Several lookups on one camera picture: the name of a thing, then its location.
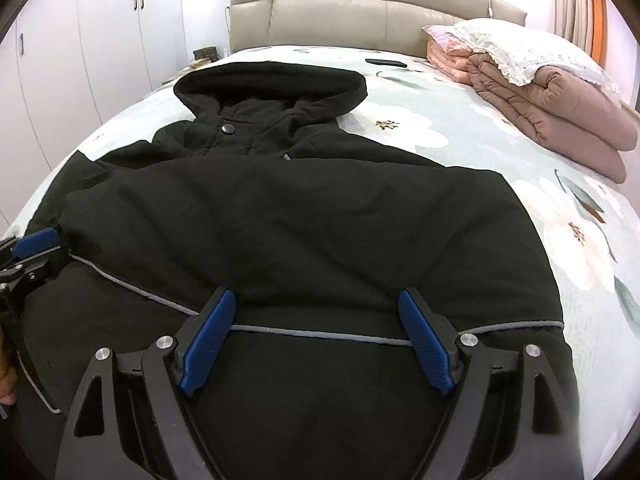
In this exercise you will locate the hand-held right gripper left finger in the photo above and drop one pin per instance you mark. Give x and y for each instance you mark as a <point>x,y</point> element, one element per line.
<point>207,337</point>

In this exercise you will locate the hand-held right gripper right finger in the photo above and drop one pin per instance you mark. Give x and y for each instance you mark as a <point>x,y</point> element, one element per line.
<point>425,340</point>

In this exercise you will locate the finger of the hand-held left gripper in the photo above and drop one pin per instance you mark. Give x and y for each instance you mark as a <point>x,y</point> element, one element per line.
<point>35,241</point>

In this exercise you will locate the black hooded jacket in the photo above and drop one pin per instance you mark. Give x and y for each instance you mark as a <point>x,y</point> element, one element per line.
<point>300,240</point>

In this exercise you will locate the person's left hand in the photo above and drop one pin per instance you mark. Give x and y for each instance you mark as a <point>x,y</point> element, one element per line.
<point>6,370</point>

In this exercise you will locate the floral bed sheet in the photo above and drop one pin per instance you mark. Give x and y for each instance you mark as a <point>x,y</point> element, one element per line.
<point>565,210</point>

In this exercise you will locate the white wardrobe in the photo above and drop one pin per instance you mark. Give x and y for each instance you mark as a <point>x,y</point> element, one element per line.
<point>85,45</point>

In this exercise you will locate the small dark box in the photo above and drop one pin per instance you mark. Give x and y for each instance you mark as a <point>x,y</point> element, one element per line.
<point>205,53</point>

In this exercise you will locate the brown folded quilt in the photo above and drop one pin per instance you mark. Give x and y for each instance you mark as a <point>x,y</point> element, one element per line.
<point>550,110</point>

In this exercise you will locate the black phone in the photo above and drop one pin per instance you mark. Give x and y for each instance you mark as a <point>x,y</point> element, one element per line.
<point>386,62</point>

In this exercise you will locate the pink folded quilt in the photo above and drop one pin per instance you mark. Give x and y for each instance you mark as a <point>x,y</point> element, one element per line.
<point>447,55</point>

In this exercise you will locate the white floral pillow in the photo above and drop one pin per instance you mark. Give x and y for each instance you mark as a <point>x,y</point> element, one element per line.
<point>530,47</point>

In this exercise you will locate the beige leather headboard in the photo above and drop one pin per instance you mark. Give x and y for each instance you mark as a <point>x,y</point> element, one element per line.
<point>360,10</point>

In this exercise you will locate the beige curtain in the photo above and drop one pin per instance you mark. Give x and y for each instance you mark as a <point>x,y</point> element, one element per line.
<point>582,5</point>

